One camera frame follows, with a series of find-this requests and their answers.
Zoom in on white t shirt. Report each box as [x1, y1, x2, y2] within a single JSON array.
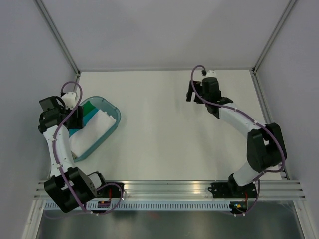
[[69, 110, 116, 157]]

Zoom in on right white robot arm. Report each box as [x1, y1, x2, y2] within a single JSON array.
[[186, 77, 287, 197]]

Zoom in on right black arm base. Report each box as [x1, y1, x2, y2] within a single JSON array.
[[207, 182, 257, 199]]

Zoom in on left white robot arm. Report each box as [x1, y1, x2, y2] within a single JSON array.
[[38, 92, 109, 213]]

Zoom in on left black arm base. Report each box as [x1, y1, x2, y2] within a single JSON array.
[[97, 182, 124, 199]]

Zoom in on rolled blue t shirt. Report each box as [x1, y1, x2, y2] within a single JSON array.
[[69, 108, 99, 137]]

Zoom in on rolled green t shirt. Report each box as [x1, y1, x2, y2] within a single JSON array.
[[83, 101, 96, 116]]

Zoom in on teal translucent plastic bin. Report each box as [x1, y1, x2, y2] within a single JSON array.
[[72, 96, 121, 162]]

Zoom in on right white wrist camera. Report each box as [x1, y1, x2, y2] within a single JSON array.
[[201, 70, 216, 78]]

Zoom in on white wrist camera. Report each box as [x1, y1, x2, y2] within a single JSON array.
[[61, 92, 78, 110], [201, 70, 216, 78]]

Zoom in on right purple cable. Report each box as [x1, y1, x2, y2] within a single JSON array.
[[190, 65, 286, 217]]

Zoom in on purple cable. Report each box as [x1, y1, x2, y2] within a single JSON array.
[[44, 81, 124, 220], [190, 65, 286, 217]]

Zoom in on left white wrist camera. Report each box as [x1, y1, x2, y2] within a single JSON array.
[[61, 92, 78, 110]]

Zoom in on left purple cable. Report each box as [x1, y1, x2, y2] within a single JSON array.
[[44, 81, 124, 220]]

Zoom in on right aluminium frame post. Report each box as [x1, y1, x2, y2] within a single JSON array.
[[251, 0, 299, 75]]

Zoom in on aluminium frame post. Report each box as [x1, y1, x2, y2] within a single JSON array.
[[33, 0, 81, 77], [251, 0, 299, 75]]

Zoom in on left aluminium frame post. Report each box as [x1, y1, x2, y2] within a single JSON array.
[[33, 0, 81, 77]]

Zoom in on white slotted cable duct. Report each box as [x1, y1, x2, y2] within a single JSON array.
[[43, 201, 235, 211]]

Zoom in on aluminium mounting rail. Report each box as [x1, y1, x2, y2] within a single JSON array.
[[34, 179, 306, 200]]

